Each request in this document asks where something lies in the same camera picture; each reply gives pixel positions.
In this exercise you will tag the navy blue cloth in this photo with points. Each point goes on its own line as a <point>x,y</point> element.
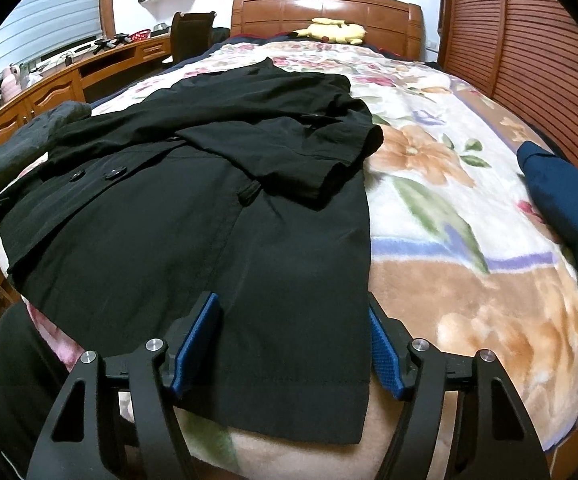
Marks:
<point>559,200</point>

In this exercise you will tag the floral blanket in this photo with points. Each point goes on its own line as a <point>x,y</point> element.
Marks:
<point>444,260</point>

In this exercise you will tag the pink bottle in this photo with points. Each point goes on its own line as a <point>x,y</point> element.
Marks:
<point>11,82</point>

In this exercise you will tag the grey window blind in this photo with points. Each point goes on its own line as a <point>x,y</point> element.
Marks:
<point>54,15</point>

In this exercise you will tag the wooden desk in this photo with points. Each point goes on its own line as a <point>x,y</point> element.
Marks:
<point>49,95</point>

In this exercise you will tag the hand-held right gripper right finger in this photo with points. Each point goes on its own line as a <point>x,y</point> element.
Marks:
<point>386,355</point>

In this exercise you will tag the dark padded jacket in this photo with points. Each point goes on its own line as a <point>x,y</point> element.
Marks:
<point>19,145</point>

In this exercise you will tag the wooden bed headboard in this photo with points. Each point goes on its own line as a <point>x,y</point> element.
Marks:
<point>279,15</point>

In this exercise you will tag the wall socket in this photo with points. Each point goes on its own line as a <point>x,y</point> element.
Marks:
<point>433,45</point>

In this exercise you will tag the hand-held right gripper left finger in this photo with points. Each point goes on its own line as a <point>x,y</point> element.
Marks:
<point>196,345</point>

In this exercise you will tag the red basket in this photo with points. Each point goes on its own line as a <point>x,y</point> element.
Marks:
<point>140,35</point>

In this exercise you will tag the black button coat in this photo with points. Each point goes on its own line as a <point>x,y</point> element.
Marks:
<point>169,235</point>

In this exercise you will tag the dark brown chair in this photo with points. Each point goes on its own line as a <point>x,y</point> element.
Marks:
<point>191,35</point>

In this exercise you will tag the yellow plush toy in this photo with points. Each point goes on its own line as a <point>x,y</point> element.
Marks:
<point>339,34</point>

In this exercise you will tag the wooden window frame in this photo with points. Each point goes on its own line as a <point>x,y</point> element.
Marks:
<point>107,0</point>

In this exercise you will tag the wooden louvered wardrobe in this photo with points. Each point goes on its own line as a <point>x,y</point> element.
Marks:
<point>544,35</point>

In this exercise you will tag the black device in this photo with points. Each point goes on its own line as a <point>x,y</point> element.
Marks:
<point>109,43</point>

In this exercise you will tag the metal container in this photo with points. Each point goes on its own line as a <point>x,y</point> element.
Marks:
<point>159,27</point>

